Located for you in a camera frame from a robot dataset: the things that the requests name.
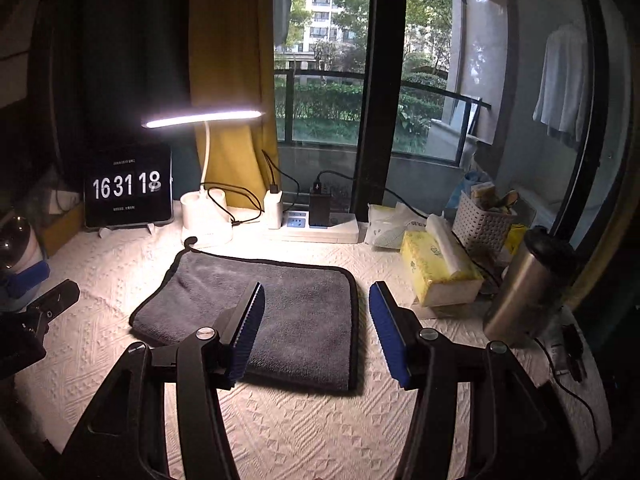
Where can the white hanging shirt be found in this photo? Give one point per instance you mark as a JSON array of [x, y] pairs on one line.
[[560, 85]]

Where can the yellow tissue box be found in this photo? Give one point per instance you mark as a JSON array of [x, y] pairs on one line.
[[427, 272]]

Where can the white textured tablecloth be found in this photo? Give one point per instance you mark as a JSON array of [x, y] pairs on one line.
[[310, 435]]

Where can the stainless steel thermos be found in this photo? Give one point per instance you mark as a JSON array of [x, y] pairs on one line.
[[520, 290]]

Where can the tablet with clock display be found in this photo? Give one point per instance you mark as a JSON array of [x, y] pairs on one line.
[[125, 186]]

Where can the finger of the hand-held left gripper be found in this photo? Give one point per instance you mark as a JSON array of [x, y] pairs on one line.
[[57, 300]]

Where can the white charger plug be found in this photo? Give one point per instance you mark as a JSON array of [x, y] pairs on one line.
[[273, 207]]

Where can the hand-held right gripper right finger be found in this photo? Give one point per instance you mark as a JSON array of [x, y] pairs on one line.
[[389, 332]]

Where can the white woven plastic basket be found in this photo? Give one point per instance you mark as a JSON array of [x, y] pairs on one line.
[[481, 232]]

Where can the brown cardboard box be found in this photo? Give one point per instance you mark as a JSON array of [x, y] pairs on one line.
[[60, 230]]

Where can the white plastic packet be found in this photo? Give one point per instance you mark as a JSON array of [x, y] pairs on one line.
[[387, 230]]

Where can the black balcony railing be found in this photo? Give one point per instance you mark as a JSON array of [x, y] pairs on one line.
[[350, 76]]

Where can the dark curtain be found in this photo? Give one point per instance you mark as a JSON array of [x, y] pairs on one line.
[[125, 50]]

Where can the white power strip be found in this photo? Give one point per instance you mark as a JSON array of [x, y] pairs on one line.
[[332, 233]]

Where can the blue plastic bag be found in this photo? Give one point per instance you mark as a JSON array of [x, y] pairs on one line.
[[470, 185]]

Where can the white desk lamp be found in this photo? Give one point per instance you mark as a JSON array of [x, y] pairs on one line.
[[205, 216]]

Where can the black charger block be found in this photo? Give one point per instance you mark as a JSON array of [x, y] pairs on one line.
[[319, 207]]

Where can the black window frame post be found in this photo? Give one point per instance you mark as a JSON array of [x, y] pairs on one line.
[[382, 85]]

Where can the yellow curtain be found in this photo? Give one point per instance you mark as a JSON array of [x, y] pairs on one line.
[[225, 35]]

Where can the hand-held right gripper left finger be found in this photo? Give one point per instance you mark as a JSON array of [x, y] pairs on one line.
[[246, 327]]

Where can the grey microfibre towel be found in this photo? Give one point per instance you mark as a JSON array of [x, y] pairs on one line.
[[300, 320]]

